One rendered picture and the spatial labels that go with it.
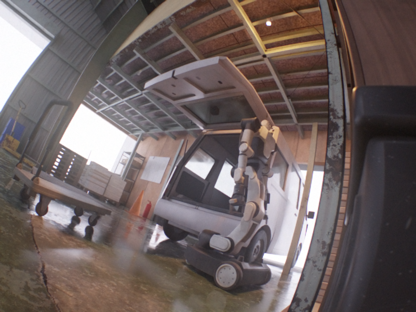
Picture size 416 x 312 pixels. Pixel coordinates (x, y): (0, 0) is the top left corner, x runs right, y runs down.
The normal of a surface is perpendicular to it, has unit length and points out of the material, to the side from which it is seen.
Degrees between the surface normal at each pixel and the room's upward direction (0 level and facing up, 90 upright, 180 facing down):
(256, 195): 90
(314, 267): 90
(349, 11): 90
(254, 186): 115
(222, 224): 87
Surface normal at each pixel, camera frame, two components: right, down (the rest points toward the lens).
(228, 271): -0.61, -0.46
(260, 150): 0.05, -0.18
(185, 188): 0.76, 0.04
